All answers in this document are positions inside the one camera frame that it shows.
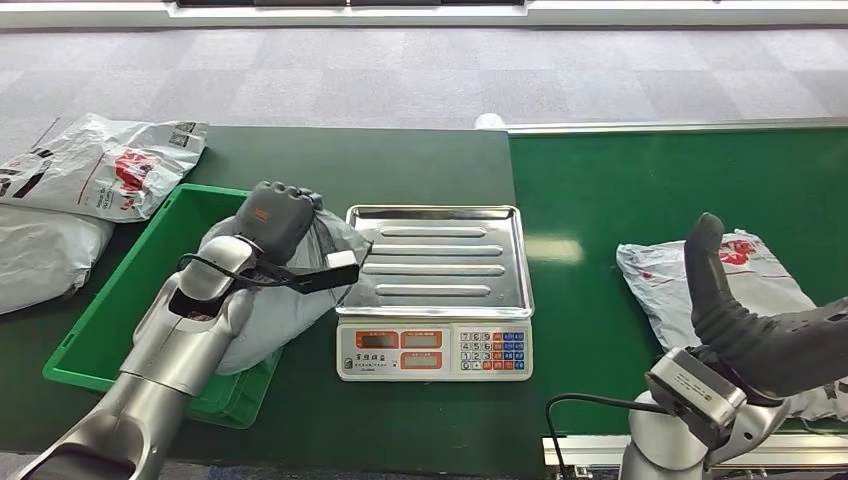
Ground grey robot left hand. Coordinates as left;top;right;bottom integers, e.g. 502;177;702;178
231;180;325;267

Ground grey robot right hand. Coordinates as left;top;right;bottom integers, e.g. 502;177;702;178
683;211;848;400

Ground grey plastic mailer package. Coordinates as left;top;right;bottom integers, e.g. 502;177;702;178
197;192;374;378

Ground crumpled white mailer, red logo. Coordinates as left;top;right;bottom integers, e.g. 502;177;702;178
615;228;848;424

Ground white mailer bag, red print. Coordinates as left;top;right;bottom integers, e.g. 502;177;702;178
0;112;210;225

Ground green plastic crate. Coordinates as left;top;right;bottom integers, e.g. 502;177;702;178
42;183;284;431

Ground digital scale with steel tray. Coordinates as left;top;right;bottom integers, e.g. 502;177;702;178
335;203;536;384

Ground plain white mailer bag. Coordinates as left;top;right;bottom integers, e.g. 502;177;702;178
0;203;117;317

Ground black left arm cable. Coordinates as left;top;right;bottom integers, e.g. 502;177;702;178
176;252;294;291

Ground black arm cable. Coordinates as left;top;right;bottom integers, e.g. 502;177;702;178
176;252;294;291
543;392;672;480

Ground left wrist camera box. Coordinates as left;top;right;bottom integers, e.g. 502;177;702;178
290;248;374;297

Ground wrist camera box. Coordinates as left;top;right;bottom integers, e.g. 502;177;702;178
290;248;374;297
645;347;750;453

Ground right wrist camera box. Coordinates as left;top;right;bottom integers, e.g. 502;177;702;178
645;347;750;453

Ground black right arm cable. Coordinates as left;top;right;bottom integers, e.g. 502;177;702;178
543;392;672;480

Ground silver conveyor side rail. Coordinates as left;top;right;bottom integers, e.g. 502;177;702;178
542;433;848;473
502;117;848;136

